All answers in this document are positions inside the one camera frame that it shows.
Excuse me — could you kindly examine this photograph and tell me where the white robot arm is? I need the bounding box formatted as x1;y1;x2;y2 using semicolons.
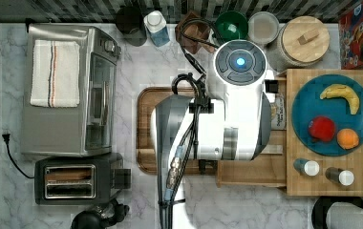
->
150;40;271;229

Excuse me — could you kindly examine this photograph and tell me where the wooden drawer cabinet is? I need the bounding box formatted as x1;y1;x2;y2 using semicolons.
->
282;69;363;197

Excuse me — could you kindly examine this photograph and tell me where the wooden cutting board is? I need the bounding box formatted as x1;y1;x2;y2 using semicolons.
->
136;87;217;176

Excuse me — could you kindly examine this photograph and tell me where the brown wooden utensil holder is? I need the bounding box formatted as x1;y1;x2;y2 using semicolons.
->
175;10;215;54

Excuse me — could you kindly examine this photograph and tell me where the blue bottle white cap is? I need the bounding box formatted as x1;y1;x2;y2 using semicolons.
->
144;10;170;47

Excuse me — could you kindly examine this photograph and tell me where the green mug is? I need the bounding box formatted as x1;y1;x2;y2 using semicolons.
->
215;10;248;42

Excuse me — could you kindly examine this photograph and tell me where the light blue mug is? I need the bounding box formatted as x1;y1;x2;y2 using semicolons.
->
248;11;279;45

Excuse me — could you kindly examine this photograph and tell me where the stainless steel toaster oven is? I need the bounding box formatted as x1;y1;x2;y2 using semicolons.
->
21;24;121;157

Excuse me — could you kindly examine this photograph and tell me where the black slot toaster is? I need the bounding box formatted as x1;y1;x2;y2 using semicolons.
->
34;153;131;205

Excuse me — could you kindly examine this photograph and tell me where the blue plate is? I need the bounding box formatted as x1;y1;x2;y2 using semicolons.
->
291;74;363;156

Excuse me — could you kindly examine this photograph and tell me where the glass french press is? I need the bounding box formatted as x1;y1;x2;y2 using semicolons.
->
70;198;130;229

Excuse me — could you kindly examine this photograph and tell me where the white striped dish towel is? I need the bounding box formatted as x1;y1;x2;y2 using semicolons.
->
30;40;79;108

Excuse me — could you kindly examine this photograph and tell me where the blue shaker white cap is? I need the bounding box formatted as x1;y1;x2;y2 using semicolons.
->
293;158;320;177

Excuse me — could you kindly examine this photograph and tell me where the red apple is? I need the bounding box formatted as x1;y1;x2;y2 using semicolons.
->
308;115;335;142

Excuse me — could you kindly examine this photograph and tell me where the wooden toast slice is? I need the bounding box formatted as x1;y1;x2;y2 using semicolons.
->
45;170;92;181

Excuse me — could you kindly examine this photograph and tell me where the jar with wooden lid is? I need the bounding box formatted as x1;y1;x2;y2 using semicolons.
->
267;16;330;72

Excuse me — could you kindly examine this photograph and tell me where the yellow banana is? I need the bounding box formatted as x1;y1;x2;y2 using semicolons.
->
319;84;360;115

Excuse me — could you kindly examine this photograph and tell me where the orange fruit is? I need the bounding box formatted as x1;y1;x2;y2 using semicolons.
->
336;129;359;150

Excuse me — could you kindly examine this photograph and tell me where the black paper towel holder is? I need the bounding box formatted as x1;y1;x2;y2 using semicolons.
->
311;197;363;229

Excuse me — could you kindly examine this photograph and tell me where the grey shaker white cap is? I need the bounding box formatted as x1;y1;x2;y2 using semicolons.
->
325;167;354;186

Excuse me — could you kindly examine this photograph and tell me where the white paper towel roll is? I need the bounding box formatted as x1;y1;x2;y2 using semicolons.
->
325;202;363;229

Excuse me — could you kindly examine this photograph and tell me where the froot loops cereal box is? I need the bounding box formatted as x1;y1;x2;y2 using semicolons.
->
338;0;363;71

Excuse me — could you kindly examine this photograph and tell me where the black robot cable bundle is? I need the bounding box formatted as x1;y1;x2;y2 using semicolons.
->
158;17;221;229

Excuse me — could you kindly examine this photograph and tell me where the black power cord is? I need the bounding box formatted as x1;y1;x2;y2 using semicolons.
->
1;133;36;179

